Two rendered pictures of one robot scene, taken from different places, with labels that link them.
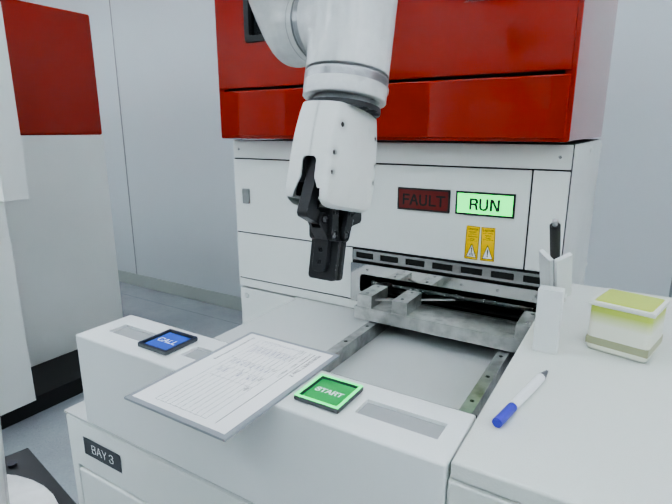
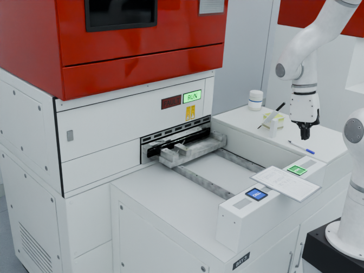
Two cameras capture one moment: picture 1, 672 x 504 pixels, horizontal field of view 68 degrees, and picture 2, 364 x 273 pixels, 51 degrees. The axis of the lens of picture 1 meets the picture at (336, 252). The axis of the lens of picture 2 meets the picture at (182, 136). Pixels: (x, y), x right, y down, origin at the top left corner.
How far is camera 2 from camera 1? 155 cm
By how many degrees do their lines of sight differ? 72
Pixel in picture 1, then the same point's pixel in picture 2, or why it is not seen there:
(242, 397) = (300, 182)
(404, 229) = (163, 118)
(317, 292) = (121, 171)
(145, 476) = (258, 247)
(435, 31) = (187, 27)
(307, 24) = (307, 72)
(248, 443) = not seen: hidden behind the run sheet
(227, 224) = not seen: outside the picture
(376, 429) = (313, 168)
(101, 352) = (253, 214)
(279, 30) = (297, 73)
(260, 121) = (98, 83)
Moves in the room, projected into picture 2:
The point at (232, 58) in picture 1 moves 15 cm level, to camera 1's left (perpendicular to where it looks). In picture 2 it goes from (74, 43) to (47, 52)
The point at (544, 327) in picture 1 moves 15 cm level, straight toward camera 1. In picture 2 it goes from (274, 130) to (307, 141)
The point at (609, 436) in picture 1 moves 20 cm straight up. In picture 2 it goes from (316, 144) to (325, 101)
